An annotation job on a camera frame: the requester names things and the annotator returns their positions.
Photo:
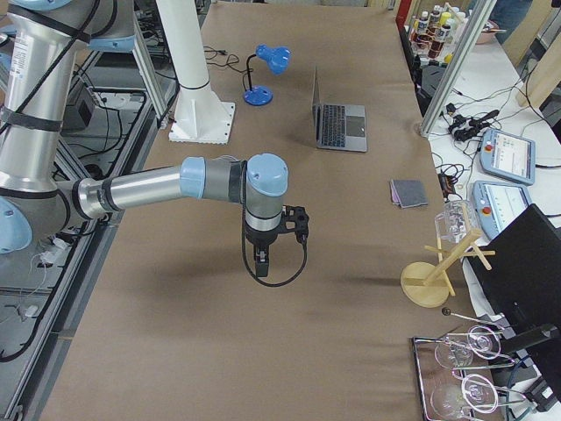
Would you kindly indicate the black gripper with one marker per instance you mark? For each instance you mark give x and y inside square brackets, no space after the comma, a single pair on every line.
[260,237]

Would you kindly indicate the grey laptop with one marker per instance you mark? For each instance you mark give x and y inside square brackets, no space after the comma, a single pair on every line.
[339,127]

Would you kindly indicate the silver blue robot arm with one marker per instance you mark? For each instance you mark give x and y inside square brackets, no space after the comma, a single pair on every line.
[49,34]

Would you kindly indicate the grey purple folded cloths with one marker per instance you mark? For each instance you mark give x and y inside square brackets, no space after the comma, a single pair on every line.
[408,193]

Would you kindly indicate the wooden mug tree stand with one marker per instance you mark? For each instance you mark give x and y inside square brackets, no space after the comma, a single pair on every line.
[428,285]

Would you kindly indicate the blue desk lamp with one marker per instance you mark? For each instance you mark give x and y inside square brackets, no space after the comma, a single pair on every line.
[274,60]

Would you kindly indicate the clear glass mug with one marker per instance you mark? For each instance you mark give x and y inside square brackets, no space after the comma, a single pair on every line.
[456,220]

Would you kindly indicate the wine glass upper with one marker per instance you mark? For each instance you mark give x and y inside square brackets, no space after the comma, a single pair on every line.
[457,350]

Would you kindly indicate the wine glass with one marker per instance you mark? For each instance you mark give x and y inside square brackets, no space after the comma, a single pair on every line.
[474,395]
[457,350]

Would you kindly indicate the blue teach pendant near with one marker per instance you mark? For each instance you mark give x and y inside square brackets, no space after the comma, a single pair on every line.
[498,204]

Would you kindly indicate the blue teach pendant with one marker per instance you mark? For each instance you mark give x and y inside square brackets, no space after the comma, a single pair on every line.
[508,156]
[498,204]

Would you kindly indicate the wine glass lower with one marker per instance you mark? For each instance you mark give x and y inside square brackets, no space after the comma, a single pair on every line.
[474,395]

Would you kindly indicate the black monitor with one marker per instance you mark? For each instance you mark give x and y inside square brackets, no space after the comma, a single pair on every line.
[524,285]

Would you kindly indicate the blue teach pendant far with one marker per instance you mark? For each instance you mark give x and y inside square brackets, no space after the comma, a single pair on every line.
[508,156]

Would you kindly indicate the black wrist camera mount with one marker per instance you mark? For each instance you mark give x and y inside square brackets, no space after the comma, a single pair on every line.
[294,219]

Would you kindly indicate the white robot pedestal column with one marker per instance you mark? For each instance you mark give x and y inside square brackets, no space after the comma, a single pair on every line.
[199,114]

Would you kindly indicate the copper wire bottle rack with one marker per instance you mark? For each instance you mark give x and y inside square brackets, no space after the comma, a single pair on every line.
[435,28]

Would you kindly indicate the aluminium frame post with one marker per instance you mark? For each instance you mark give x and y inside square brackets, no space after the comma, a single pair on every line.
[467,41]

